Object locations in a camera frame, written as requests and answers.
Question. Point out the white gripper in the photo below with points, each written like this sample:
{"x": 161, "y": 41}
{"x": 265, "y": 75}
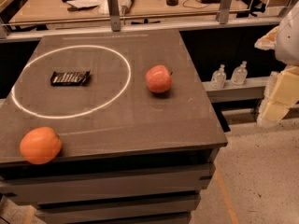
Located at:
{"x": 288, "y": 39}

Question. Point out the orange fruit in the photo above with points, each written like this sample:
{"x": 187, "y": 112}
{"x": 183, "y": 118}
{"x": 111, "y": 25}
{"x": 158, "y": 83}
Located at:
{"x": 41, "y": 145}

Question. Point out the metal post left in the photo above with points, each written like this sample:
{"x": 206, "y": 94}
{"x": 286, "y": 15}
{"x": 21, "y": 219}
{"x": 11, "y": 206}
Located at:
{"x": 114, "y": 14}

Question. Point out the grey caulk tube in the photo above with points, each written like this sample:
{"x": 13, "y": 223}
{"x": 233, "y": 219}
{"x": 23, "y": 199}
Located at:
{"x": 126, "y": 6}

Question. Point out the clear plastic bottle right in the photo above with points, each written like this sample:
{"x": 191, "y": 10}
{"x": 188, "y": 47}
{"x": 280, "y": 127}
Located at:
{"x": 240, "y": 73}

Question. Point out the white paper sheet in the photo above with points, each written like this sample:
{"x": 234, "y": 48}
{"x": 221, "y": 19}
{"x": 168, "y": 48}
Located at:
{"x": 84, "y": 3}

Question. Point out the clear plastic bottle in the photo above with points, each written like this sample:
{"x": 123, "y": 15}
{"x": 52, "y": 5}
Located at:
{"x": 240, "y": 73}
{"x": 218, "y": 78}

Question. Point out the red apple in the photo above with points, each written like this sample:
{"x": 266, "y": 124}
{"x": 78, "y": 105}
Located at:
{"x": 159, "y": 79}

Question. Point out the clear plastic bottle left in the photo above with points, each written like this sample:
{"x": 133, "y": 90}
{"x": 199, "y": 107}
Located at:
{"x": 218, "y": 78}

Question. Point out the metal post right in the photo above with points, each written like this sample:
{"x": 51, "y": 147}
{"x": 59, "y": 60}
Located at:
{"x": 223, "y": 15}

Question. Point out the black snack bar wrapper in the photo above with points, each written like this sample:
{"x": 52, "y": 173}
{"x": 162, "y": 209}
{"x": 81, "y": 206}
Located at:
{"x": 69, "y": 78}

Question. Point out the metal post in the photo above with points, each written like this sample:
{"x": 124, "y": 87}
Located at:
{"x": 114, "y": 14}
{"x": 223, "y": 15}

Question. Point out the grey drawer cabinet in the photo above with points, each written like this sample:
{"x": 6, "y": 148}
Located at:
{"x": 128, "y": 155}

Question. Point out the wooden workbench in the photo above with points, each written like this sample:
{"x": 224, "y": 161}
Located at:
{"x": 51, "y": 11}

